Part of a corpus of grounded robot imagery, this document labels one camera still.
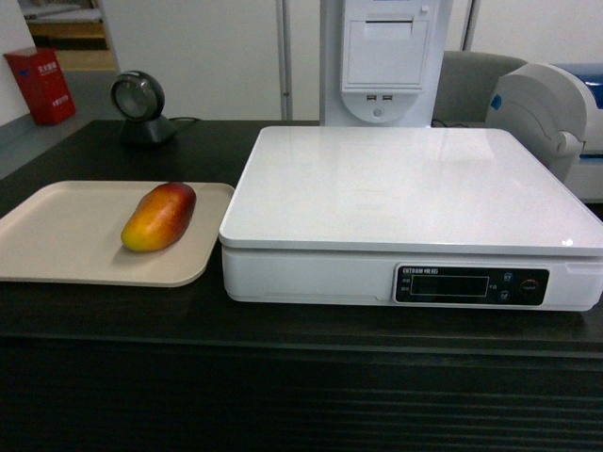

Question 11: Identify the dark red yellow mango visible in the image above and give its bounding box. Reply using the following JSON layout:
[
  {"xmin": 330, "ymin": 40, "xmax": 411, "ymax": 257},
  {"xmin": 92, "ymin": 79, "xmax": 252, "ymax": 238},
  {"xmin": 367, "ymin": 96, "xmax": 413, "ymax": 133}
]
[{"xmin": 121, "ymin": 183, "xmax": 197, "ymax": 252}]

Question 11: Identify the white checkout scale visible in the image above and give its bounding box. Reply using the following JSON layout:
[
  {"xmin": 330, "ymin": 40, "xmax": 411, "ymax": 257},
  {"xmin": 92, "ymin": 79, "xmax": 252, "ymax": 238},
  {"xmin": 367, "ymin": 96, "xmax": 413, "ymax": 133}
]
[{"xmin": 220, "ymin": 126, "xmax": 602, "ymax": 311}]

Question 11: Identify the black checkout counter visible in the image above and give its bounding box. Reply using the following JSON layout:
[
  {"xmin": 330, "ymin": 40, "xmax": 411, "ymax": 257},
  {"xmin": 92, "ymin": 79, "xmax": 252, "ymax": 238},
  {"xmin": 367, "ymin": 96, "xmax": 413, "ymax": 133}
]
[{"xmin": 1, "ymin": 121, "xmax": 602, "ymax": 451}]

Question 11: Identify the white receipt printer stand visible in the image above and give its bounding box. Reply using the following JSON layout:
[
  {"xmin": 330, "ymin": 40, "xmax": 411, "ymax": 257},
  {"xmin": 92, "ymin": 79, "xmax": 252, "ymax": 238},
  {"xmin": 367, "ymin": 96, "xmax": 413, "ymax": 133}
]
[{"xmin": 319, "ymin": 0, "xmax": 452, "ymax": 127}]

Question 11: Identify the black round barcode scanner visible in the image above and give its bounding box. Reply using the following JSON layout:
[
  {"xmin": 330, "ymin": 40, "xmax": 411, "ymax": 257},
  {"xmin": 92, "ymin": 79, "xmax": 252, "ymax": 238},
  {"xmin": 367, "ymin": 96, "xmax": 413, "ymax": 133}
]
[{"xmin": 110, "ymin": 71, "xmax": 176, "ymax": 148}]

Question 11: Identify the grey chair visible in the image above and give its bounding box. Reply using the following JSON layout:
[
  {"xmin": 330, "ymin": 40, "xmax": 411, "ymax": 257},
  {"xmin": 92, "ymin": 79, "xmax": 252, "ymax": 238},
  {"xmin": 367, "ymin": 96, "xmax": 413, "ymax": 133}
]
[{"xmin": 432, "ymin": 51, "xmax": 527, "ymax": 127}]

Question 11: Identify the beige plastic tray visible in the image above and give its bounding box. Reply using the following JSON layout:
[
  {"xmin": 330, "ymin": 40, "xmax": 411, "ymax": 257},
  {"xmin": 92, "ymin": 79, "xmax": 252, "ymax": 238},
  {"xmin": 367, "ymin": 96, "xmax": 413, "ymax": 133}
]
[{"xmin": 1, "ymin": 181, "xmax": 234, "ymax": 287}]

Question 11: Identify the white label printer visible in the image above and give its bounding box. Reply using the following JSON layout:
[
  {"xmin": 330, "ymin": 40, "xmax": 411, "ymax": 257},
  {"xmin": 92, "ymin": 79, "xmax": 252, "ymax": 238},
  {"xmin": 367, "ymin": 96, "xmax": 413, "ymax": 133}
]
[{"xmin": 485, "ymin": 63, "xmax": 602, "ymax": 203}]

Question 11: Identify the red fire extinguisher box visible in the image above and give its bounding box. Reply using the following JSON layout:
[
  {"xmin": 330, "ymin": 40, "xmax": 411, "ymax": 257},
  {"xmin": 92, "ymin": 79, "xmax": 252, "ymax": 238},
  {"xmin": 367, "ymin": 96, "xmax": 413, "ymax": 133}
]
[{"xmin": 4, "ymin": 47, "xmax": 76, "ymax": 125}]

